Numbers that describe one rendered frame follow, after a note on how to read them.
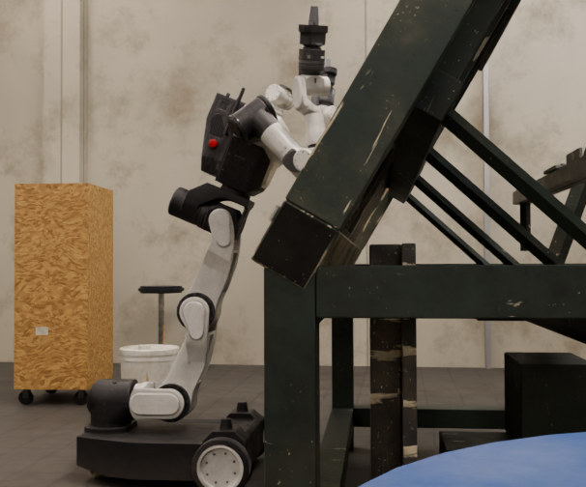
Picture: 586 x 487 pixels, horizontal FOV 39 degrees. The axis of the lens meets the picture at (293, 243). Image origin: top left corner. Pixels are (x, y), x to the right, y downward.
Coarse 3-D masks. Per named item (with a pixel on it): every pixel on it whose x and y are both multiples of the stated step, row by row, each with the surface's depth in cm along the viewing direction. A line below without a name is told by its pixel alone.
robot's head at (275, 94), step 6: (276, 84) 304; (270, 90) 305; (276, 90) 303; (282, 90) 304; (270, 96) 304; (276, 96) 302; (282, 96) 304; (288, 96) 308; (276, 102) 305; (282, 102) 306; (288, 102) 309; (276, 108) 306; (282, 108) 308; (288, 108) 311
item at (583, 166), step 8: (576, 160) 180; (584, 160) 173; (560, 168) 196; (568, 168) 188; (576, 168) 180; (584, 168) 173; (544, 176) 214; (552, 176) 204; (560, 176) 196; (568, 176) 188; (576, 176) 180; (584, 176) 178; (544, 184) 214; (552, 184) 205; (560, 184) 196; (568, 184) 195; (576, 184) 196; (552, 192) 220; (520, 200) 250; (528, 200) 247
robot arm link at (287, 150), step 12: (264, 132) 280; (276, 132) 279; (288, 132) 282; (276, 144) 278; (288, 144) 277; (300, 144) 281; (276, 156) 280; (288, 156) 275; (300, 156) 272; (288, 168) 275; (300, 168) 272
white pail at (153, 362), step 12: (120, 348) 414; (132, 348) 421; (144, 348) 407; (156, 348) 421; (168, 348) 421; (132, 360) 405; (144, 360) 404; (156, 360) 405; (168, 360) 409; (132, 372) 405; (144, 372) 404; (156, 372) 405; (168, 372) 409
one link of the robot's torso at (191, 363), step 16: (192, 304) 300; (192, 320) 300; (208, 320) 301; (192, 336) 300; (208, 336) 302; (192, 352) 303; (208, 352) 313; (176, 368) 305; (192, 368) 304; (176, 384) 305; (192, 384) 304; (192, 400) 307
